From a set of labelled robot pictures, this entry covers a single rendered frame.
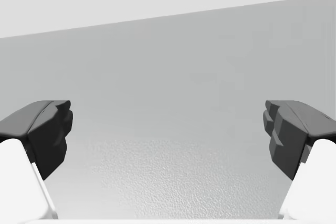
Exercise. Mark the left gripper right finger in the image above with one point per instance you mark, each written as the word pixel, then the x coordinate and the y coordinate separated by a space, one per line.
pixel 291 134

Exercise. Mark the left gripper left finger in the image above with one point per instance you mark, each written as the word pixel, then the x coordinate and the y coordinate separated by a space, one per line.
pixel 44 134

